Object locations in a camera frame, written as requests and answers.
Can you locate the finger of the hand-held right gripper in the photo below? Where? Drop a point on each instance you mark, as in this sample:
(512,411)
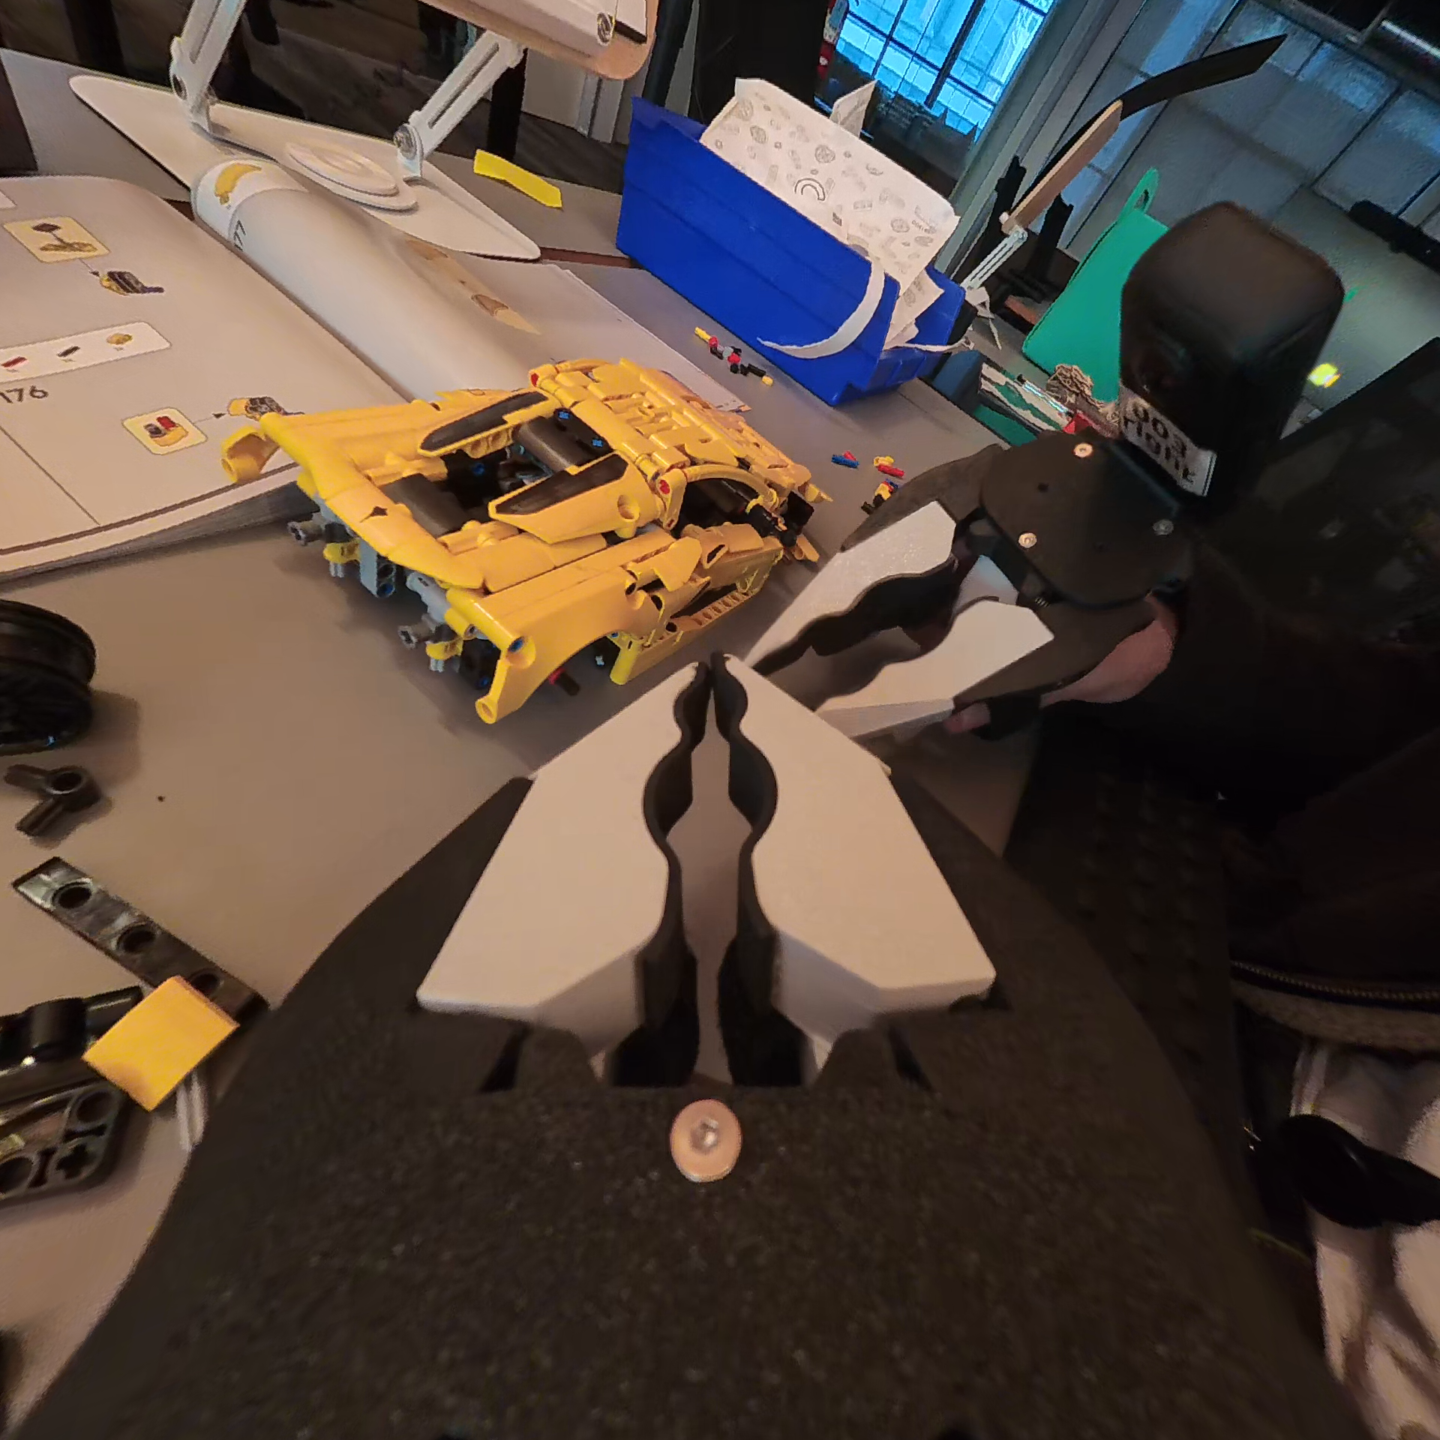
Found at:
(968,664)
(889,546)

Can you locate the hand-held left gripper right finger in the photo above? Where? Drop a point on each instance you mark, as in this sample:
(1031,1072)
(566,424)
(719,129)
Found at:
(878,901)

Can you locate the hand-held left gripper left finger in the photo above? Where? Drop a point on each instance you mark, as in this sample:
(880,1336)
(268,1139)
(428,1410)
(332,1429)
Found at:
(541,901)

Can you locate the yellow toy brick car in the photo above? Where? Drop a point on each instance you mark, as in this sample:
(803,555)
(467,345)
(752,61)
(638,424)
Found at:
(585,563)

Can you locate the pile of black brick parts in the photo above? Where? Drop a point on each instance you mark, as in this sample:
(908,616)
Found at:
(112,933)

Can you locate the instruction booklet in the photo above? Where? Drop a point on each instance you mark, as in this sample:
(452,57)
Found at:
(169,282)

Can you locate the grey desk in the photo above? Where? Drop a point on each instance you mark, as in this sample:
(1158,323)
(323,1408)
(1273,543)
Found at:
(282,731)

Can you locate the person's right hand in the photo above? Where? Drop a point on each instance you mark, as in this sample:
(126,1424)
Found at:
(1125,664)

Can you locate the pile of mixed small bricks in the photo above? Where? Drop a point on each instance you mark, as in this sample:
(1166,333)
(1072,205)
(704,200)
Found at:
(878,472)

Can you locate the wooden puzzle pieces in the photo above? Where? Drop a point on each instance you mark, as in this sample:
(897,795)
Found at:
(1076,388)

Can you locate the green cutting mat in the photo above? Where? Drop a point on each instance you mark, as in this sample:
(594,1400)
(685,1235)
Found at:
(1012,405)

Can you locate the scattered black brick pins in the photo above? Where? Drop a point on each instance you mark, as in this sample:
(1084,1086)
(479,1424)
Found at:
(743,363)

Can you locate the perforated grey panel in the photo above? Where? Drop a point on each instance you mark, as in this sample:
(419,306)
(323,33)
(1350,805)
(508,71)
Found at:
(1125,856)

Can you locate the blue storage bin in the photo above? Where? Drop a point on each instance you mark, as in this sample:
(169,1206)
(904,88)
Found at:
(721,237)

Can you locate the white paper bag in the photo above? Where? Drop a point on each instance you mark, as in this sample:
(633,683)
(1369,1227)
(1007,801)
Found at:
(822,159)

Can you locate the yellow paper note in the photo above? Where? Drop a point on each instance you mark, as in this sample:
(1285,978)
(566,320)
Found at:
(518,181)

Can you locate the black toy tyre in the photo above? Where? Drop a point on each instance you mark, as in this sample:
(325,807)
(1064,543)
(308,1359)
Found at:
(40,676)

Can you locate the white sign stand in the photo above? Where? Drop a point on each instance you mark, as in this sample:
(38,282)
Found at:
(282,147)

